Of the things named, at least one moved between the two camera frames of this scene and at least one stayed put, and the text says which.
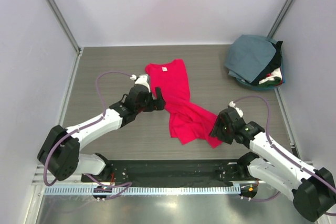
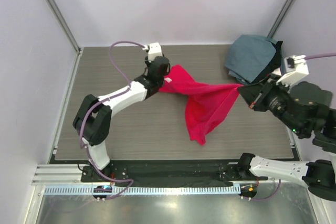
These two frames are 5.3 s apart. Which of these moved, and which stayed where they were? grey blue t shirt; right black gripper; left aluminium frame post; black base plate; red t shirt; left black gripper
Moved: right black gripper; red t shirt; left black gripper
Stayed: black base plate; grey blue t shirt; left aluminium frame post
